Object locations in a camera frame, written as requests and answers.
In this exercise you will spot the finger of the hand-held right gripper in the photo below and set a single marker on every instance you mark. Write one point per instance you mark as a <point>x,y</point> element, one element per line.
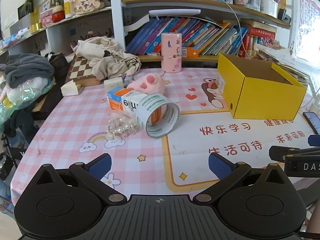
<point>287,152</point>
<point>314,140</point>

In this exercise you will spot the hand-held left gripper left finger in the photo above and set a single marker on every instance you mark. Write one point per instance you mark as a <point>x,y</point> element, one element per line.
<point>100,166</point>

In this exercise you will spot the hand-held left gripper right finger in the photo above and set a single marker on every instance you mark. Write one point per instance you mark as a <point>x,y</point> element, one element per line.
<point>220,166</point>

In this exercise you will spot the pearl hair accessory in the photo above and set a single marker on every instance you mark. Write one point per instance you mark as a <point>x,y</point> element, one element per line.
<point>120,127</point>

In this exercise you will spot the yellow cardboard box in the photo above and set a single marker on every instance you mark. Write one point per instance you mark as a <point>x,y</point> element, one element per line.
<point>262,100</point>

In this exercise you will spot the orange blue toothpaste box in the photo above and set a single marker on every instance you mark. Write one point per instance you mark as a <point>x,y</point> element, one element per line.
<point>116,100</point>

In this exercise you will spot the clear tape roll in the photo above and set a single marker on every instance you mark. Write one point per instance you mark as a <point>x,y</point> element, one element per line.
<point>145,102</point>

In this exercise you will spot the small off-white box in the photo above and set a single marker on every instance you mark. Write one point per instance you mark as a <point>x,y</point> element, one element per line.
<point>113,85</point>

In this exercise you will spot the pink plush paw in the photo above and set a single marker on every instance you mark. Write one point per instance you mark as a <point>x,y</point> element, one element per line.
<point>150,85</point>

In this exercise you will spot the person's right forearm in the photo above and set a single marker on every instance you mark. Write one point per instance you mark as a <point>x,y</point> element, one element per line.
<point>315,217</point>

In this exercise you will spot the black smartphone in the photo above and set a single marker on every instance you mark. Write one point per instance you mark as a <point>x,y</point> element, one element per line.
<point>312,121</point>

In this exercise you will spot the pink checked desk mat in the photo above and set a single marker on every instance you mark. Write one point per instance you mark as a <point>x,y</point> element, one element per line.
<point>87,120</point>

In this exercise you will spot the white black-lettered box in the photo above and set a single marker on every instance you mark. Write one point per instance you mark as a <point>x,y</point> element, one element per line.
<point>128,103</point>

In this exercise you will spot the cream small box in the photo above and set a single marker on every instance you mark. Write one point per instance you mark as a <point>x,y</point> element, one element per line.
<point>70,88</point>

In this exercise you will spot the stack of papers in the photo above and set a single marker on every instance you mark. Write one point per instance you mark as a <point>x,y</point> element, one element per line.
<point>287,60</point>

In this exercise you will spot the wooden chessboard box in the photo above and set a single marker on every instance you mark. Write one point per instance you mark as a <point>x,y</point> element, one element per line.
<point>80,70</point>

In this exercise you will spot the translucent plastic bag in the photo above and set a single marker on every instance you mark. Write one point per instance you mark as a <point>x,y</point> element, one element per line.
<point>25,95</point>

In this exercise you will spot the dark brown bag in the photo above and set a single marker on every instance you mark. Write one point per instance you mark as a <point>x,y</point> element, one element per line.
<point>60,62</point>

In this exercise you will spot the beige hoodie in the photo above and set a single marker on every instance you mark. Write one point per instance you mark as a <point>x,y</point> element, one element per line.
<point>105,55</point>

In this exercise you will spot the pink sticker-covered cylinder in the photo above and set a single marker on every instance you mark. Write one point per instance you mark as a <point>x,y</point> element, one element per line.
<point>171,55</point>

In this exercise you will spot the grey folded clothes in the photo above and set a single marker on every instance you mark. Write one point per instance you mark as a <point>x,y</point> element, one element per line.
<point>27,67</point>

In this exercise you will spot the row of colourful books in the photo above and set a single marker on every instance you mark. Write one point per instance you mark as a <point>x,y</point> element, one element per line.
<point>200,35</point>

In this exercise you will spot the white storage container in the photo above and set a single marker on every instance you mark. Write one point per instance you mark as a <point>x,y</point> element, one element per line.
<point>268,6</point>

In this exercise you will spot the white bookshelf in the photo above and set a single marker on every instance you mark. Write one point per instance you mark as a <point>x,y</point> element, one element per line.
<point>117,17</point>

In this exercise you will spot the pink tissue pack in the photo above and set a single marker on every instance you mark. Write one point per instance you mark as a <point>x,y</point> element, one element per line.
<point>47,19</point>

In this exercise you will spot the red round ornament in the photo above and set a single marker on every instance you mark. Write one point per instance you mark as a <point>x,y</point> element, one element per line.
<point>58,15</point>

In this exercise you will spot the gold foil box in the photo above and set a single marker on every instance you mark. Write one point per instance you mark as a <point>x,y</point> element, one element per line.
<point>35,22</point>

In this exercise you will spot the white desk lamp head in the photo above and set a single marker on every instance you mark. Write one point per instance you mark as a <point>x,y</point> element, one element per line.
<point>175,12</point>

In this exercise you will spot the white jar yellow label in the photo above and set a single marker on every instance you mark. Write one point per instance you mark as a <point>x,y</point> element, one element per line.
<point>67,6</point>

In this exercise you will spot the alphabet wall poster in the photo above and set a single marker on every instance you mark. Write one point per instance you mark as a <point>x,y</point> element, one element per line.
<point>307,17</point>

